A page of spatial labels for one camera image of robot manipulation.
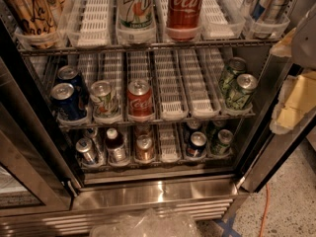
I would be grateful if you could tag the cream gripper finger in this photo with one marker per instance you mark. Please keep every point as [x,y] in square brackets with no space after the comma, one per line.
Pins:
[297,97]
[283,47]

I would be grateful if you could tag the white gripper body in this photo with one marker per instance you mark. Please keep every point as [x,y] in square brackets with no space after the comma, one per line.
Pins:
[305,44]

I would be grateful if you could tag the blue pepsi can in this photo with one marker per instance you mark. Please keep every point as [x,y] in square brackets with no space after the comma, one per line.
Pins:
[70,74]
[68,102]

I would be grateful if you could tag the rear green can middle shelf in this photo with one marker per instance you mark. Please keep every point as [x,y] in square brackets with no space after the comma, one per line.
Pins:
[234,67]

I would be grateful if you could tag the green can shelf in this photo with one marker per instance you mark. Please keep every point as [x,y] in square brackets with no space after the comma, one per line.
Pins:
[221,142]
[241,92]
[234,67]

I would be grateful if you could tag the front green can middle shelf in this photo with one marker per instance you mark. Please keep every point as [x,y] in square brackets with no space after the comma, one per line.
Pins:
[241,92]

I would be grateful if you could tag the steel fridge door right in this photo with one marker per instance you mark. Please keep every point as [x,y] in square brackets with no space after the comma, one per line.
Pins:
[275,147]

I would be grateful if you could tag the green can bottom shelf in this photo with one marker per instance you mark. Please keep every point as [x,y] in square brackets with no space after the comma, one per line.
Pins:
[221,142]

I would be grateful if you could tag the red coca-cola can top shelf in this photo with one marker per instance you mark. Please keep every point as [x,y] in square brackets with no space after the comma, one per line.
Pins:
[182,22]

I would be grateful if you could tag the red coca-cola can shelf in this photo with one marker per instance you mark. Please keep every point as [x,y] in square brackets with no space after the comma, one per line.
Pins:
[182,22]
[139,95]

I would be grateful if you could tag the blue can bottom shelf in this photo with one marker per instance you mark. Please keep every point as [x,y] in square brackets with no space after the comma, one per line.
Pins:
[196,144]

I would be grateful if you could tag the red coca-cola can middle shelf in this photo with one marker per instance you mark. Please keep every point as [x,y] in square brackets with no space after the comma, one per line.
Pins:
[139,95]

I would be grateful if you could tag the white 7up can top shelf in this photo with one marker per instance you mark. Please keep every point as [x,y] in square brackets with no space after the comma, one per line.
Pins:
[135,14]

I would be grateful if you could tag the white 7up can shelf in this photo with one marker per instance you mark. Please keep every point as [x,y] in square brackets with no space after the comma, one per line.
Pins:
[135,14]
[104,98]

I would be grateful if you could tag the copper can bottom shelf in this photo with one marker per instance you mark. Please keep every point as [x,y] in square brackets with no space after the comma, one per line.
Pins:
[144,148]

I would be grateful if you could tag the white 7up can middle shelf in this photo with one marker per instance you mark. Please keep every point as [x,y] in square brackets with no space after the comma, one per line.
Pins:
[104,98]

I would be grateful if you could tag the silver can bottom shelf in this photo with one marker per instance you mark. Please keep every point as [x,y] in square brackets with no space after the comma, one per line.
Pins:
[86,149]

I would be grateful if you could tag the gold la croix can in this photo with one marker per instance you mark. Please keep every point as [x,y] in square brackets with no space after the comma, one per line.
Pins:
[35,20]

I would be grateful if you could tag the glass fridge door left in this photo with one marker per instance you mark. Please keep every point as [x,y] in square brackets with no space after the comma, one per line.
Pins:
[33,149]

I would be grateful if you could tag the blue tape cross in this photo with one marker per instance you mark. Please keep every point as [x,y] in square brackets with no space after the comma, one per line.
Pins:
[227,227]

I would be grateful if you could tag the dark bottle white cap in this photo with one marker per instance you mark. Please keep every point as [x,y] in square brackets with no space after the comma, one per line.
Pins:
[115,145]

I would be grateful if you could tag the top wire shelf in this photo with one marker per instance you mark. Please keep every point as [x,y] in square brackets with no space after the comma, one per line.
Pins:
[150,47]

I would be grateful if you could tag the wire shelf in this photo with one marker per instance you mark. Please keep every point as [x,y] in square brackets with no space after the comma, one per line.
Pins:
[89,121]
[150,47]

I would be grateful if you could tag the middle wire shelf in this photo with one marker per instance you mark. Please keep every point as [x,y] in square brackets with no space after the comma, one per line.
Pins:
[89,121]

